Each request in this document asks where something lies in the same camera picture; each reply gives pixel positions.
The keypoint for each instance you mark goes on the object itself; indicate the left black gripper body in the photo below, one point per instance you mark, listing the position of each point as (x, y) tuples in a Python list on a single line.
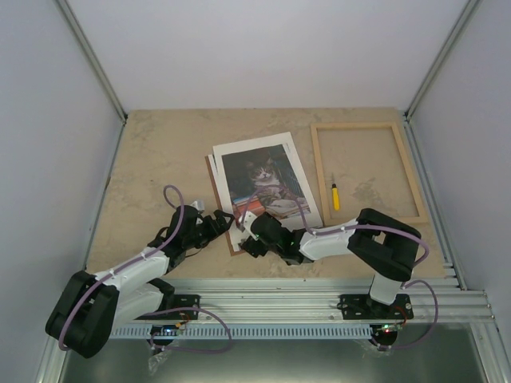
[(205, 236)]

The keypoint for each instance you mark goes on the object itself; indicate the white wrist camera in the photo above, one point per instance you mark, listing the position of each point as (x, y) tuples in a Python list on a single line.
[(198, 205), (245, 223)]

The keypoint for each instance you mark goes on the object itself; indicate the grey slotted cable duct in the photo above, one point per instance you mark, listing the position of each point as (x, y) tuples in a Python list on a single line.
[(245, 332)]

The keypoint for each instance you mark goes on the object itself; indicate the white mat board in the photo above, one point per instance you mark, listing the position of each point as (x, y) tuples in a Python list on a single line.
[(295, 222)]

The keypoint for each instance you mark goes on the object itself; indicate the cat and books photo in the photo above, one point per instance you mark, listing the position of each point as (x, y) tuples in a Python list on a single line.
[(262, 179)]

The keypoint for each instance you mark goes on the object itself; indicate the aluminium corner post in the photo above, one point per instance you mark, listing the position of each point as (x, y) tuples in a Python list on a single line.
[(87, 49), (452, 38)]

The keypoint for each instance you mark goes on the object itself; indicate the aluminium rail base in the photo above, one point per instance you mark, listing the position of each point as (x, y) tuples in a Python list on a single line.
[(314, 300)]

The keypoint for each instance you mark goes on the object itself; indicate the right aluminium corner post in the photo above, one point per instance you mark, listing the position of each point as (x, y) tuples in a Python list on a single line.
[(452, 38)]

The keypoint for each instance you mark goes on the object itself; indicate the yellow handled screwdriver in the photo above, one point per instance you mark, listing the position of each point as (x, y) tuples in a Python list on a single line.
[(335, 194)]

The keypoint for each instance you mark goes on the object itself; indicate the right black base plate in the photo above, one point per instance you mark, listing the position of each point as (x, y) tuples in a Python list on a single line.
[(362, 306)]

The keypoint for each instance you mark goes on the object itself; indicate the left aluminium corner post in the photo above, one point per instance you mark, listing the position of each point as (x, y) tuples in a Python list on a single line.
[(87, 49)]

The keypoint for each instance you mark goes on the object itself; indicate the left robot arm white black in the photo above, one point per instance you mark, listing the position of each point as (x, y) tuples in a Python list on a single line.
[(91, 306)]

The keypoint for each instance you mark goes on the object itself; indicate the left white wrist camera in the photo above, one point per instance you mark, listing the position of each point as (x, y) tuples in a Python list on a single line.
[(198, 205)]

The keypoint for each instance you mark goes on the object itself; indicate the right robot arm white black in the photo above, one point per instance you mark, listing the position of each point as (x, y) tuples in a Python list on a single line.
[(389, 247)]

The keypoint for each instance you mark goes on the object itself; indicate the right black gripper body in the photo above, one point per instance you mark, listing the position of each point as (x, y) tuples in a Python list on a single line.
[(252, 247)]

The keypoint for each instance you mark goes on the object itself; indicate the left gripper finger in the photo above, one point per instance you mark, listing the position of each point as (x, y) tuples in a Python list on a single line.
[(224, 224), (223, 217)]

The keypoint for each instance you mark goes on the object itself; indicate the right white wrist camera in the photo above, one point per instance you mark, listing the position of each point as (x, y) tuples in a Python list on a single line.
[(245, 223)]

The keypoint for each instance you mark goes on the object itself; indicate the wooden photo frame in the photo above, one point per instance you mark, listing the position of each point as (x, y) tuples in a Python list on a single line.
[(372, 168)]

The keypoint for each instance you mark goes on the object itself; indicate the brown fibreboard backing panel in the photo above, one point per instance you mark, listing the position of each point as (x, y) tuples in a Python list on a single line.
[(211, 166)]

